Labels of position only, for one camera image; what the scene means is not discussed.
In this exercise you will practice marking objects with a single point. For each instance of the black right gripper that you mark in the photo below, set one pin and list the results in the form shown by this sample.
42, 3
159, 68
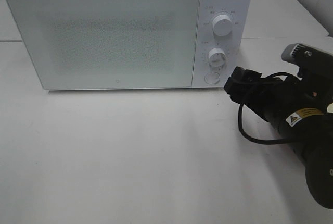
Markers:
293, 113

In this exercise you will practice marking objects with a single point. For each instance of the round white door button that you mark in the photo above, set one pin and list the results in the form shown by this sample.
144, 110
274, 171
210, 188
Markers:
212, 78

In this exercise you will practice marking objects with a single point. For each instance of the white microwave door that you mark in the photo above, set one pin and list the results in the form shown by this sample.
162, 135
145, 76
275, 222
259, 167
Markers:
109, 44

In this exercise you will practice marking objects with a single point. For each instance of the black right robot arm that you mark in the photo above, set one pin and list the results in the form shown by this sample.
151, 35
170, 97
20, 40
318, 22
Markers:
316, 154

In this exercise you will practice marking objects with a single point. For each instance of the lower white timer knob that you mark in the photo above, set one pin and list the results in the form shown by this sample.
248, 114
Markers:
216, 57

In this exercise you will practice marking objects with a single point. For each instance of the upper white power knob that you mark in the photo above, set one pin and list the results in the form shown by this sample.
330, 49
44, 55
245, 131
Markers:
222, 24

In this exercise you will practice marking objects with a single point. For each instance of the white microwave oven body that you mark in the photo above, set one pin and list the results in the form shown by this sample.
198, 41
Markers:
223, 0

